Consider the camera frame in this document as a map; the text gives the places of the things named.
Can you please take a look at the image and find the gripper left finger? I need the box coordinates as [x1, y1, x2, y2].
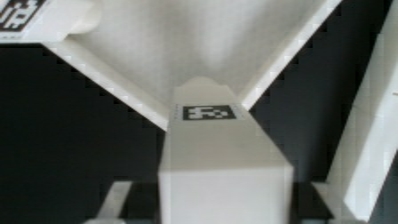
[86, 181, 134, 224]

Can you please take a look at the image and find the white leg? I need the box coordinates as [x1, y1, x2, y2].
[158, 77, 293, 224]
[0, 0, 103, 43]

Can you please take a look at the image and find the white desk tabletop tray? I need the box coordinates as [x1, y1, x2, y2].
[45, 0, 343, 127]

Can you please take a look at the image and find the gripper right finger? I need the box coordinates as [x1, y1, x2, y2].
[313, 182, 363, 224]

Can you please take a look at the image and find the white U-shaped fence frame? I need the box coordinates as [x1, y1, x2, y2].
[327, 0, 398, 224]

